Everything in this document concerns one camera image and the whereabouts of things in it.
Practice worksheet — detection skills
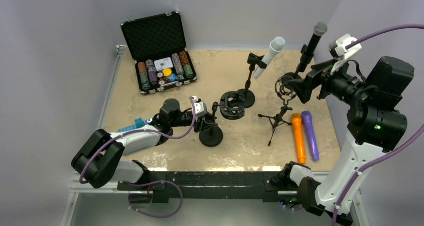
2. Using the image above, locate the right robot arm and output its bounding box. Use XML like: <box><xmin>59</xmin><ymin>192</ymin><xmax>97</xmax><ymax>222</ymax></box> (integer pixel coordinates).
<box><xmin>280</xmin><ymin>56</ymin><xmax>415</xmax><ymax>226</ymax></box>

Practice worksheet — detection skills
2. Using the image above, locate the purple cable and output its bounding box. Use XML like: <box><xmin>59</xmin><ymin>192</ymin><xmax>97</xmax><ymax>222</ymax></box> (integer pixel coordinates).
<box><xmin>78</xmin><ymin>96</ymin><xmax>199</xmax><ymax>185</ymax></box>
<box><xmin>332</xmin><ymin>24</ymin><xmax>424</xmax><ymax>226</ymax></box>

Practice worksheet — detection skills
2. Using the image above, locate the white card box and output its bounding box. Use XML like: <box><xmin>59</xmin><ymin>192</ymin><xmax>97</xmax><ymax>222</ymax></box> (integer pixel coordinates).
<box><xmin>153</xmin><ymin>57</ymin><xmax>174</xmax><ymax>71</ymax></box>

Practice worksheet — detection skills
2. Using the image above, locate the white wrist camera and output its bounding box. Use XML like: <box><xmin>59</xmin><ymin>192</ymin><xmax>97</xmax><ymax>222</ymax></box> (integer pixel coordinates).
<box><xmin>328</xmin><ymin>33</ymin><xmax>362</xmax><ymax>76</ymax></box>
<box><xmin>191</xmin><ymin>96</ymin><xmax>208</xmax><ymax>118</ymax></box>

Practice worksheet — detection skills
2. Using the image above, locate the purple microphone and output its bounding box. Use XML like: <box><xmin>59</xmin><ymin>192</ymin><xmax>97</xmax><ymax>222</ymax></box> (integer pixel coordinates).
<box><xmin>301</xmin><ymin>111</ymin><xmax>320</xmax><ymax>162</ymax></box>

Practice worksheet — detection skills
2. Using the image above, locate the black silver-head microphone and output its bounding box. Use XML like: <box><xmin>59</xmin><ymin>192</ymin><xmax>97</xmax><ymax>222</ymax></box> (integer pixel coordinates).
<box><xmin>303</xmin><ymin>22</ymin><xmax>328</xmax><ymax>57</ymax></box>

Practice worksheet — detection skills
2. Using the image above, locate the white microphone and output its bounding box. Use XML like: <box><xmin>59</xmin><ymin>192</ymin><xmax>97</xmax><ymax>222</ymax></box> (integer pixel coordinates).
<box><xmin>253</xmin><ymin>36</ymin><xmax>286</xmax><ymax>80</ymax></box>

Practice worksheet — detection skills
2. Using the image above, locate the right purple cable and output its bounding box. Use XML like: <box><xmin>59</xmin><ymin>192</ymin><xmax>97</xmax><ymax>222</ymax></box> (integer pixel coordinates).
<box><xmin>332</xmin><ymin>24</ymin><xmax>424</xmax><ymax>226</ymax></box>

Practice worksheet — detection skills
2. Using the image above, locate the small blue brick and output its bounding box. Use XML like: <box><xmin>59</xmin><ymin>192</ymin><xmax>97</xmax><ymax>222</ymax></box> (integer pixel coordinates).
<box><xmin>134</xmin><ymin>118</ymin><xmax>146</xmax><ymax>129</ymax></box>

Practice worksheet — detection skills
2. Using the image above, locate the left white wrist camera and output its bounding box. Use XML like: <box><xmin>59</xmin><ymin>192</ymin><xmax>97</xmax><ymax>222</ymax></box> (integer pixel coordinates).
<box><xmin>191</xmin><ymin>96</ymin><xmax>208</xmax><ymax>118</ymax></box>

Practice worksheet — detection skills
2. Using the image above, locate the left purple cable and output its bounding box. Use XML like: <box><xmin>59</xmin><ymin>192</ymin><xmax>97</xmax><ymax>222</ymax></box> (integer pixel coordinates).
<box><xmin>78</xmin><ymin>96</ymin><xmax>199</xmax><ymax>185</ymax></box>

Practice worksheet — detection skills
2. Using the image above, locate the black shock mount round stand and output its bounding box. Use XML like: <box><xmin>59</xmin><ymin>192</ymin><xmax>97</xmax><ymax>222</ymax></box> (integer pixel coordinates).
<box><xmin>198</xmin><ymin>91</ymin><xmax>246</xmax><ymax>148</ymax></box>

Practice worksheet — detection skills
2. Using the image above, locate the black clip round base stand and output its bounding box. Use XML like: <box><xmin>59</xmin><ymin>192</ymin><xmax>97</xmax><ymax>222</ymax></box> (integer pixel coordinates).
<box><xmin>237</xmin><ymin>53</ymin><xmax>268</xmax><ymax>109</ymax></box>

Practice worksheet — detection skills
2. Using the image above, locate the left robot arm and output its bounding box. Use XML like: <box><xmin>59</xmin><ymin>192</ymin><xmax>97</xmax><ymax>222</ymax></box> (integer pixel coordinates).
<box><xmin>71</xmin><ymin>96</ymin><xmax>224</xmax><ymax>191</ymax></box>

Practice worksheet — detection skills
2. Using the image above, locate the black poker chip case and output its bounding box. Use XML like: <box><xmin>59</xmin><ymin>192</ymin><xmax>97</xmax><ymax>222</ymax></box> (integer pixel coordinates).
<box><xmin>120</xmin><ymin>11</ymin><xmax>198</xmax><ymax>96</ymax></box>

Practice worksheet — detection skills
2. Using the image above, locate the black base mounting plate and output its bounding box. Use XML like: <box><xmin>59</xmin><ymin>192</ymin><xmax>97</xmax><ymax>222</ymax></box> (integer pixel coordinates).
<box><xmin>118</xmin><ymin>171</ymin><xmax>300</xmax><ymax>206</ymax></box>

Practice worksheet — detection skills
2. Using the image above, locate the yellow chip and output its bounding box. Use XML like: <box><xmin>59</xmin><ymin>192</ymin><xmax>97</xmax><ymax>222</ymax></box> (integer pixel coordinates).
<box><xmin>162</xmin><ymin>68</ymin><xmax>173</xmax><ymax>77</ymax></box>

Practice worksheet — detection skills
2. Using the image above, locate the orange microphone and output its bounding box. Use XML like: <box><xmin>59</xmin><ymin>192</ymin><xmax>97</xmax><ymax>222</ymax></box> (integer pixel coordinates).
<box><xmin>291</xmin><ymin>113</ymin><xmax>306</xmax><ymax>164</ymax></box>

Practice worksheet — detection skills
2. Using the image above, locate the black tripod shock mount stand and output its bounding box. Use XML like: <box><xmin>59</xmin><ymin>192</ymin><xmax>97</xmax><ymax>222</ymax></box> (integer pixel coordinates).
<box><xmin>258</xmin><ymin>73</ymin><xmax>300</xmax><ymax>146</ymax></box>

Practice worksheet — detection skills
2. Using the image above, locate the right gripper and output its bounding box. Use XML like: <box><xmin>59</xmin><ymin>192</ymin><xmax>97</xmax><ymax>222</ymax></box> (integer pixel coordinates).
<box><xmin>291</xmin><ymin>55</ymin><xmax>376</xmax><ymax>106</ymax></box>

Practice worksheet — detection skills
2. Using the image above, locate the blue building baseplate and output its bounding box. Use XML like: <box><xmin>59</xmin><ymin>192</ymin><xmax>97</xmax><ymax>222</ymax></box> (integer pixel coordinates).
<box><xmin>117</xmin><ymin>118</ymin><xmax>153</xmax><ymax>133</ymax></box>

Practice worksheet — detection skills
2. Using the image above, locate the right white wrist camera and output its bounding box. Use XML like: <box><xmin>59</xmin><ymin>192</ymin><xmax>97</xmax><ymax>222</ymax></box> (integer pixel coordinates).
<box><xmin>328</xmin><ymin>33</ymin><xmax>362</xmax><ymax>76</ymax></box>

